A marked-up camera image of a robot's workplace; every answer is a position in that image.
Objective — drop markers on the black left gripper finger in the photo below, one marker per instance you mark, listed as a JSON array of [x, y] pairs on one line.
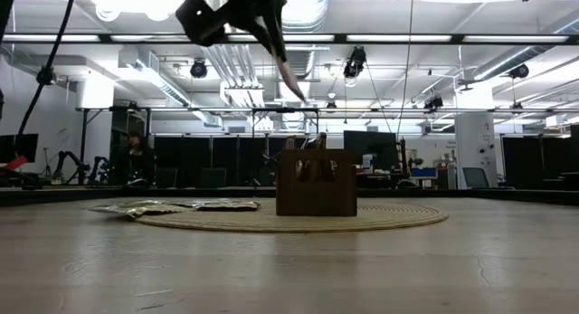
[[269, 33], [279, 33]]

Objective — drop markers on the orange tea packet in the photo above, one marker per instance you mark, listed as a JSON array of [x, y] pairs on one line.
[[291, 81], [316, 141]]

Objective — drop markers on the brown wooden tea box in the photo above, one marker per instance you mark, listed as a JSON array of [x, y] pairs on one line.
[[316, 196]]

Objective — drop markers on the snack packets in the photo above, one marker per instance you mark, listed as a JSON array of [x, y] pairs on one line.
[[158, 211], [113, 207]]

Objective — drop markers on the black background robot arm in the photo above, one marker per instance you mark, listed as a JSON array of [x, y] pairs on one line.
[[68, 158]]

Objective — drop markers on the black ceiling spotlight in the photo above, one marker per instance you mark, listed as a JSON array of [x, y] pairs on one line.
[[519, 71], [52, 77], [198, 69], [433, 102], [355, 63]]

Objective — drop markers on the person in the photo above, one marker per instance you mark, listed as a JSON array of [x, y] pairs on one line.
[[290, 143], [135, 162]]

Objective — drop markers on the black beam with light strips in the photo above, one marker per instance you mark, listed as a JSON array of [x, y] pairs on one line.
[[398, 38]]

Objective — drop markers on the black room divider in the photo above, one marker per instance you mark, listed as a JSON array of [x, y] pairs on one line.
[[524, 160], [190, 155]]

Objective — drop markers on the round woven placemat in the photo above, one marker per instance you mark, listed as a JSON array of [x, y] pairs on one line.
[[271, 222]]

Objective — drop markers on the blue storage box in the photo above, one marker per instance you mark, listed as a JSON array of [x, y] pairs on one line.
[[424, 172]]

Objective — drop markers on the white square column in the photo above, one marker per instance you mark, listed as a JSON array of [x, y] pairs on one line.
[[475, 142]]

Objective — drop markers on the grey office chair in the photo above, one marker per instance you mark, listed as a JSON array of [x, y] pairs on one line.
[[475, 177]]

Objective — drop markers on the small black monitor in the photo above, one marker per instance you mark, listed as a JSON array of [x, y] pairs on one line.
[[29, 146]]

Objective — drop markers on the red flat panel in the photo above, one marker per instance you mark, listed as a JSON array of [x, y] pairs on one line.
[[13, 163]]

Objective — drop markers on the black background metal frame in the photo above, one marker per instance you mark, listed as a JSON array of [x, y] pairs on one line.
[[84, 146]]

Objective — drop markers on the black aluminium table frame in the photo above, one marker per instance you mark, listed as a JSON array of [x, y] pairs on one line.
[[68, 195]]

